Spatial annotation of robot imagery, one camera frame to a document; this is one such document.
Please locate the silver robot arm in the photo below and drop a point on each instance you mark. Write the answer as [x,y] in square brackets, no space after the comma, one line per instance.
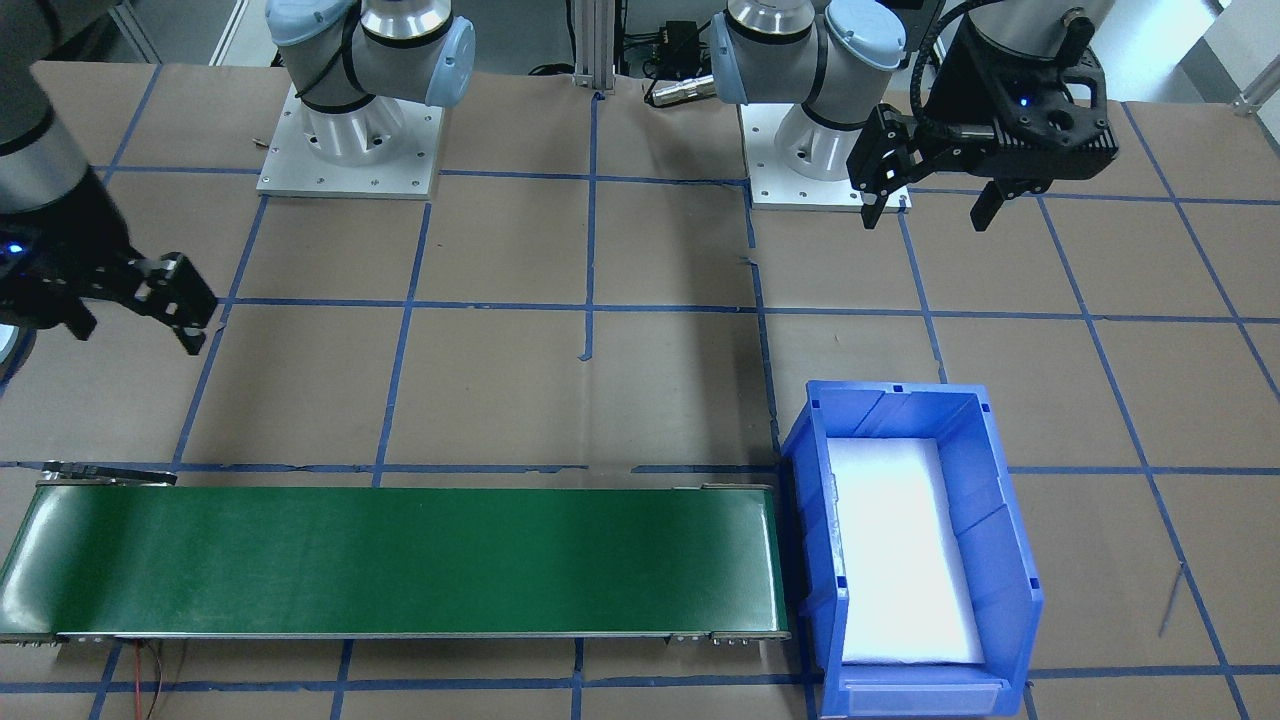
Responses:
[800,60]
[380,60]

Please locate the silver cylindrical connector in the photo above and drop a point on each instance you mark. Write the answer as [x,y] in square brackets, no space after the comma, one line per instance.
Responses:
[685,90]

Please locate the small black device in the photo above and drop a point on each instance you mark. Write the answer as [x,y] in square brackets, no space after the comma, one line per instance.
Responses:
[680,38]

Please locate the green conveyor belt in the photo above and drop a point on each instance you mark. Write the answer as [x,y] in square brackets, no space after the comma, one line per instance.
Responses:
[400,560]

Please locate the blue plastic storage bin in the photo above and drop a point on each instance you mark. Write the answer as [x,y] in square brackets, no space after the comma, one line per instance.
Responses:
[1005,560]

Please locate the white foam pad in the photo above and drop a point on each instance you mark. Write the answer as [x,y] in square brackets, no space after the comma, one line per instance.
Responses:
[900,550]

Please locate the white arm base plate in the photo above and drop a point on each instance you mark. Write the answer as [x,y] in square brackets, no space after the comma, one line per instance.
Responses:
[770,195]
[290,180]

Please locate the aluminium profile end bracket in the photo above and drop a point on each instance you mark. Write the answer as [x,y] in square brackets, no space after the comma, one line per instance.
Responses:
[1260,100]

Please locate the v-shaped metal bar frame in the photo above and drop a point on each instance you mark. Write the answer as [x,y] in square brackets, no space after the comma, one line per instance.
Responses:
[135,30]

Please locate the aluminium profile post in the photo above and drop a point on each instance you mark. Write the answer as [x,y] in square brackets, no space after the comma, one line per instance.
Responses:
[597,45]

